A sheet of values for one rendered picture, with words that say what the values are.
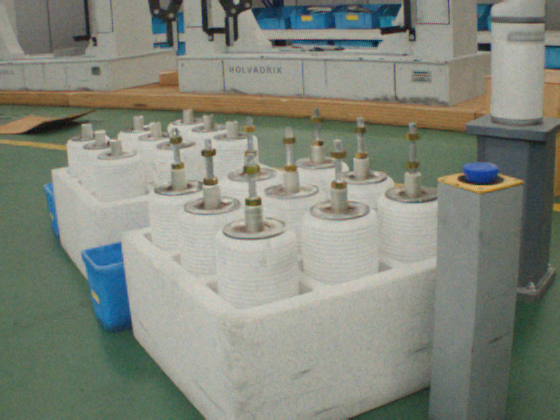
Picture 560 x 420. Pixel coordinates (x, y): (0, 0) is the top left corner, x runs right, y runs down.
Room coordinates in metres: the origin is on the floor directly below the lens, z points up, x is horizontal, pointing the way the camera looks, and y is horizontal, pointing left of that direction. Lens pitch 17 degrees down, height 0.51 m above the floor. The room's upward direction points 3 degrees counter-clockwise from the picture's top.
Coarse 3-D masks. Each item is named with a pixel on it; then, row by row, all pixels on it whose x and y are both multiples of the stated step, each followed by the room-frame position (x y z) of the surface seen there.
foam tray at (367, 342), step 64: (128, 256) 1.01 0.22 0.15; (384, 256) 0.88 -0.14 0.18; (192, 320) 0.79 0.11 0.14; (256, 320) 0.72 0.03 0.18; (320, 320) 0.75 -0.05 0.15; (384, 320) 0.80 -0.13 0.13; (192, 384) 0.82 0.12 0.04; (256, 384) 0.71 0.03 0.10; (320, 384) 0.75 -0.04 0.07; (384, 384) 0.80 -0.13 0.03
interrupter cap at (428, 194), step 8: (392, 192) 0.93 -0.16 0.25; (400, 192) 0.93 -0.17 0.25; (424, 192) 0.92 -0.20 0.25; (432, 192) 0.91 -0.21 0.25; (392, 200) 0.90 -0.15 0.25; (400, 200) 0.89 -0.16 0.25; (408, 200) 0.88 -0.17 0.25; (416, 200) 0.88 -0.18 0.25; (424, 200) 0.88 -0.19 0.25; (432, 200) 0.88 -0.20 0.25
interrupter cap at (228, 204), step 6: (198, 198) 0.94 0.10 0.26; (222, 198) 0.94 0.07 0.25; (228, 198) 0.94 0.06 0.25; (234, 198) 0.93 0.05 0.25; (186, 204) 0.91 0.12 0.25; (192, 204) 0.91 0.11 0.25; (198, 204) 0.92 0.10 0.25; (222, 204) 0.92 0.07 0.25; (228, 204) 0.91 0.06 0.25; (234, 204) 0.91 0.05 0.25; (240, 204) 0.90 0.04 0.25; (186, 210) 0.89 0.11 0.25; (192, 210) 0.88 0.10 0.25; (198, 210) 0.89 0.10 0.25; (204, 210) 0.88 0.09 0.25; (210, 210) 0.88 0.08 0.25; (216, 210) 0.88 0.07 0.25; (222, 210) 0.88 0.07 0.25; (228, 210) 0.88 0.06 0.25; (234, 210) 0.89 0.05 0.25
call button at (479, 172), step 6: (468, 168) 0.74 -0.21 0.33; (474, 168) 0.73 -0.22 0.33; (480, 168) 0.73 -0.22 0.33; (486, 168) 0.73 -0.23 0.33; (492, 168) 0.73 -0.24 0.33; (498, 168) 0.74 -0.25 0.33; (468, 174) 0.73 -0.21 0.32; (474, 174) 0.73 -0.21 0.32; (480, 174) 0.73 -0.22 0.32; (486, 174) 0.72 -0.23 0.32; (492, 174) 0.73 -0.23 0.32; (474, 180) 0.73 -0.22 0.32; (480, 180) 0.73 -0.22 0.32; (486, 180) 0.73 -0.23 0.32; (492, 180) 0.73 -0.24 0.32
